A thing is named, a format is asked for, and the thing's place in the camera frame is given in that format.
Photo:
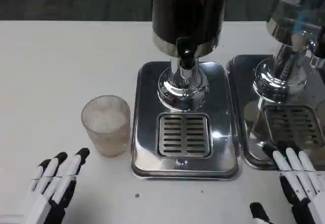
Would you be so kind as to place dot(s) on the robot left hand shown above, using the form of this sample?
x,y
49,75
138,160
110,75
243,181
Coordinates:
x,y
45,183

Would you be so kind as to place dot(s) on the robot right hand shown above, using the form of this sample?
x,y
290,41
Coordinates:
x,y
304,191

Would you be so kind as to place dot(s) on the clear ribbed glass cup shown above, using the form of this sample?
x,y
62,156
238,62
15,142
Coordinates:
x,y
106,130

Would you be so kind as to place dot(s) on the steel drip grid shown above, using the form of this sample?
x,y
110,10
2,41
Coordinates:
x,y
184,135
292,125

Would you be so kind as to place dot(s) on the steel drip tray base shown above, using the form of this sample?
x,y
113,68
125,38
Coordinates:
x,y
250,132
223,132

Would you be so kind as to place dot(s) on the chrome dispenser tap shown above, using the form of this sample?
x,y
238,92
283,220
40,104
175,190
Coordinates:
x,y
311,43

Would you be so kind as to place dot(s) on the black dispenser tap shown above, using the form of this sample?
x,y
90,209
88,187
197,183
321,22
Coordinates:
x,y
186,56

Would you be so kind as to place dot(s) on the dark tank drink dispenser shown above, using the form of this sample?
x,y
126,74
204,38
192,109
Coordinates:
x,y
188,10

